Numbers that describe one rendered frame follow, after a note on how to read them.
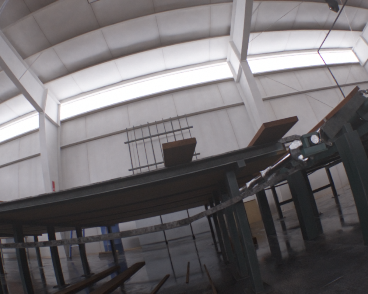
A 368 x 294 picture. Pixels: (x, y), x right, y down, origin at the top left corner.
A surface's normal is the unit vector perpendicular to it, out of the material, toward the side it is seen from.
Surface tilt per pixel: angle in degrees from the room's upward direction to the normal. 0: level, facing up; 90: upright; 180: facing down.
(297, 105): 88
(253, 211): 89
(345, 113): 90
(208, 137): 89
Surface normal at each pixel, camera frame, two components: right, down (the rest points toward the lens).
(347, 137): -0.05, -0.33
